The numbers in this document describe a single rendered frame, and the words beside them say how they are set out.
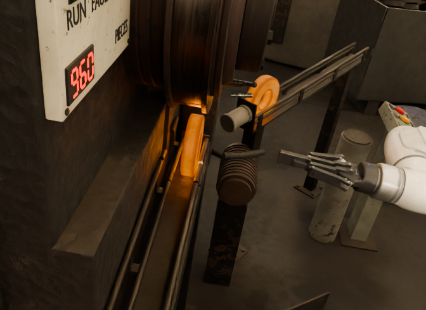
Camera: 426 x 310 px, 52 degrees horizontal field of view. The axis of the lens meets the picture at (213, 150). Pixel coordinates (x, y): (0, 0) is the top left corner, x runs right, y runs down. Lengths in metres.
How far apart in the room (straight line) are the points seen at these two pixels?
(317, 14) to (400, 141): 2.43
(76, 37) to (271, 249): 1.52
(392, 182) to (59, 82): 0.82
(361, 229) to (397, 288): 0.28
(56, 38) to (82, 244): 0.28
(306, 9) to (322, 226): 2.05
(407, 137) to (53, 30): 0.98
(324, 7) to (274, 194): 1.81
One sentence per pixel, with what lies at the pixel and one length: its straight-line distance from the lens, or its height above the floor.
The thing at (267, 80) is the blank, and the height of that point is 0.78.
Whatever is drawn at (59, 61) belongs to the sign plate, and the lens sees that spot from 0.47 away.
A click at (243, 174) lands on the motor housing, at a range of 1.36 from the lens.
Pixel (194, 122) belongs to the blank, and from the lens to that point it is 1.01.
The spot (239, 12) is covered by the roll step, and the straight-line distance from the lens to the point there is 0.72.
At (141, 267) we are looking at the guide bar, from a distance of 0.84.
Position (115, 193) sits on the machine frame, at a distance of 0.69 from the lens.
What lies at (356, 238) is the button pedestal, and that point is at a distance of 2.08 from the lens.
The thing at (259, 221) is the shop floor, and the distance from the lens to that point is 2.01.
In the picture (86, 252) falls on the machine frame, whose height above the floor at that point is 0.87.
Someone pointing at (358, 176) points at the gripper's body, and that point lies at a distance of 1.09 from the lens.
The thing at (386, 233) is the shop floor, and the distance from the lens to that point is 2.21.
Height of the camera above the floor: 1.31
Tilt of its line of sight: 33 degrees down
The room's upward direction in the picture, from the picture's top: 9 degrees clockwise
